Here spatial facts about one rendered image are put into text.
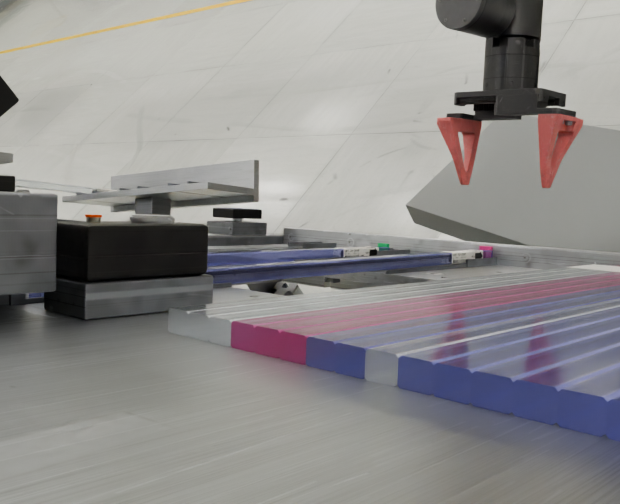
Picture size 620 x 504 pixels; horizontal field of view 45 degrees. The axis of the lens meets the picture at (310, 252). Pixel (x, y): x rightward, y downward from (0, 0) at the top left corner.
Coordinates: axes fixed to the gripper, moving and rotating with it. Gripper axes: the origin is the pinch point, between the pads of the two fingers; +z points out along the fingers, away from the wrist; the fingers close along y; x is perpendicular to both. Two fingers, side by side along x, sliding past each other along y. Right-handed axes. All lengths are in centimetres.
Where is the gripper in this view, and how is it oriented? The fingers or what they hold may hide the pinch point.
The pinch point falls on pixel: (504, 178)
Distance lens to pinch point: 84.6
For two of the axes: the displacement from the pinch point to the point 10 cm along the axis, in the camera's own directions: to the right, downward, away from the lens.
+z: -0.4, 9.9, 1.0
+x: 6.7, -0.5, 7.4
